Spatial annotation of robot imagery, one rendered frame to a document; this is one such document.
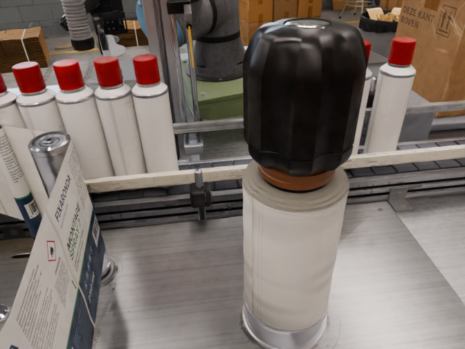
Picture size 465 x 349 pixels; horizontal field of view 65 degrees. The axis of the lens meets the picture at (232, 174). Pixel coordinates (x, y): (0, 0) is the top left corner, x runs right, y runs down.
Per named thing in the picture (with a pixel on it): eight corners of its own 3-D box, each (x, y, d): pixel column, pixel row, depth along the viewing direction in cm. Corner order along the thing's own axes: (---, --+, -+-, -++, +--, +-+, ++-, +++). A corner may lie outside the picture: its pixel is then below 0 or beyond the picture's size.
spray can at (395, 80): (369, 167, 62) (396, 45, 51) (357, 152, 67) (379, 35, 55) (398, 165, 63) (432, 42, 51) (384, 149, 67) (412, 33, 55)
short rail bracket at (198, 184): (194, 239, 56) (187, 176, 50) (194, 226, 59) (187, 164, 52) (215, 237, 57) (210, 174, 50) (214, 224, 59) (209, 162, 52)
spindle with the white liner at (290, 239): (249, 360, 36) (247, 47, 19) (237, 286, 43) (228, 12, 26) (338, 348, 36) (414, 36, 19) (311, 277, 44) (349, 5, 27)
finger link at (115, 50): (130, 65, 96) (121, 30, 96) (107, 68, 94) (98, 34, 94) (130, 69, 99) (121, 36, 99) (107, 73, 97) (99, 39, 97)
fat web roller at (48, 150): (73, 289, 43) (14, 154, 33) (81, 260, 47) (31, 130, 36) (112, 285, 44) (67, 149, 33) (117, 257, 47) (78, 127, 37)
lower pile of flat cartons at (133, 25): (98, 50, 449) (94, 31, 436) (100, 39, 492) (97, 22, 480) (151, 45, 460) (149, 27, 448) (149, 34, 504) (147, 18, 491)
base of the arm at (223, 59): (194, 82, 93) (189, 42, 87) (191, 60, 105) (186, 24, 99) (252, 75, 94) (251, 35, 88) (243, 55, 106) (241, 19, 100)
